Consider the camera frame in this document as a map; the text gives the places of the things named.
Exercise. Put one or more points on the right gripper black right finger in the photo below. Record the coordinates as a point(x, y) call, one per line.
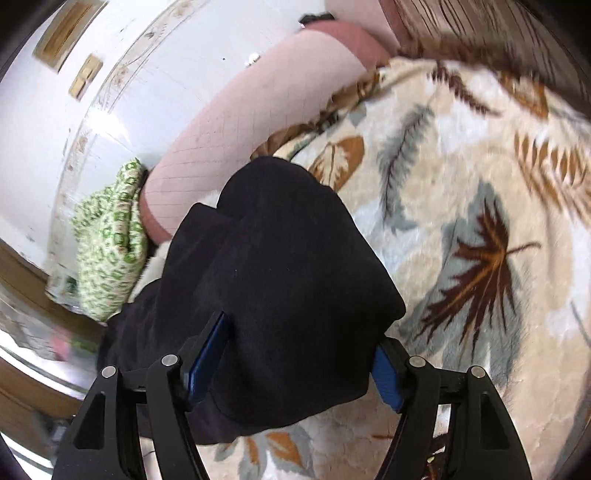
point(456, 421)

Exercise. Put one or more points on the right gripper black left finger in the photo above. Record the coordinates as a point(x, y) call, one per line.
point(102, 441)

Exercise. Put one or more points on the black coat with fur collar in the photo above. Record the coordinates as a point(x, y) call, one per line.
point(308, 299)

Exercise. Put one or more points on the stained glass wooden door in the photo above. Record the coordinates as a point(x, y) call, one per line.
point(47, 364)

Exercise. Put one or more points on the green patterned folded quilt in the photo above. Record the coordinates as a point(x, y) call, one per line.
point(111, 243)

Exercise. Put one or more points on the leaf pattern beige blanket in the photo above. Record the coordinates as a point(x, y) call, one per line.
point(473, 188)

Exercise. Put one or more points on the pink quilted bolster pillow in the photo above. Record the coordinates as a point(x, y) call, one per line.
point(288, 85)

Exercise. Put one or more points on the striped floral beige cushion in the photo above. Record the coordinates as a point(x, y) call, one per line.
point(508, 36)

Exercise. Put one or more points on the pink maroon corner cushion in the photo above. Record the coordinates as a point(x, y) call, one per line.
point(381, 18)

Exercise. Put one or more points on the small black object behind pillow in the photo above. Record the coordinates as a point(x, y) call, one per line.
point(312, 18)

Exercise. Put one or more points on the gold wall switch plate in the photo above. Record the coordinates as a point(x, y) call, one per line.
point(85, 76)

